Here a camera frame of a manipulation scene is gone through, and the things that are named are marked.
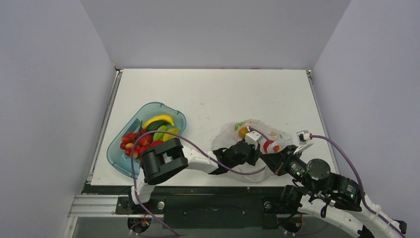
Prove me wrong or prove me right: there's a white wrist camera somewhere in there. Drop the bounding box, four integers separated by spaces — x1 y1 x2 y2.
294 130 313 155
245 126 263 148

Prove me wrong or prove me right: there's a dark green fake avocado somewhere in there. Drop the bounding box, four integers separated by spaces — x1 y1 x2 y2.
145 120 168 131

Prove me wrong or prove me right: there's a yellow fake lemon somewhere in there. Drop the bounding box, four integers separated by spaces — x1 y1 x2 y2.
162 127 180 142

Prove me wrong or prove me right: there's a teal plastic tray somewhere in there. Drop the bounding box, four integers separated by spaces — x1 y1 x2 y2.
106 102 187 178

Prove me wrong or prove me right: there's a red fake chili pepper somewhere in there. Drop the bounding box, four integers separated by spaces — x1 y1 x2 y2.
263 140 273 153

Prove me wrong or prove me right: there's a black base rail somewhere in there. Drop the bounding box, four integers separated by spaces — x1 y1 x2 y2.
82 184 304 232

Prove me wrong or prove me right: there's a red fake apple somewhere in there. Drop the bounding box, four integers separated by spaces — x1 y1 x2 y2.
150 140 164 148

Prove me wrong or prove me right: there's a green orange fake mango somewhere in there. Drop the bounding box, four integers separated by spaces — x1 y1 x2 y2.
238 126 250 139

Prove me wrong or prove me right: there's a yellow fake banana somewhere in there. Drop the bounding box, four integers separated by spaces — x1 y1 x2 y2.
142 115 175 131

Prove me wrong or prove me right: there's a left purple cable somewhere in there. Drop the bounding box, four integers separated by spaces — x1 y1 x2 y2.
130 126 273 237

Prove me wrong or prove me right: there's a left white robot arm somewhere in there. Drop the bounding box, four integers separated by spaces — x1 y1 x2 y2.
128 138 261 213

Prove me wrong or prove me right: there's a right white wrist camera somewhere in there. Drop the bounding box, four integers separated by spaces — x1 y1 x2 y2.
294 130 313 155

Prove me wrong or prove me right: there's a clear plastic bag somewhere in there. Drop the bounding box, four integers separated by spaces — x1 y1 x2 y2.
211 119 293 183

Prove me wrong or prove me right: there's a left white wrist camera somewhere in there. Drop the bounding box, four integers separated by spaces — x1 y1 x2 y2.
245 126 263 148

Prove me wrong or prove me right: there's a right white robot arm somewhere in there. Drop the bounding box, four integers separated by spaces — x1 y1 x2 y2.
260 146 407 238

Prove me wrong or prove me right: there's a red fake berry cluster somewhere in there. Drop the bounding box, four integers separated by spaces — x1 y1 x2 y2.
119 128 154 160

